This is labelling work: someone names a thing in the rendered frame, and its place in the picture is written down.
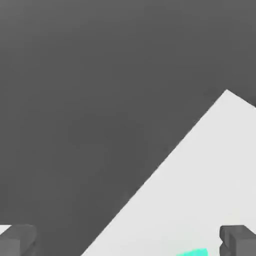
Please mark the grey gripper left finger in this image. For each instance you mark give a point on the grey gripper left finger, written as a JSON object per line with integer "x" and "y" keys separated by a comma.
{"x": 18, "y": 240}

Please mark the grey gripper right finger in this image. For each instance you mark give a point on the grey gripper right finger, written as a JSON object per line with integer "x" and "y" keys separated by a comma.
{"x": 238, "y": 242}

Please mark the small turquoise cube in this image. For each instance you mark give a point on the small turquoise cube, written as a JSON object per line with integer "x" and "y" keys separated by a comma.
{"x": 193, "y": 252}

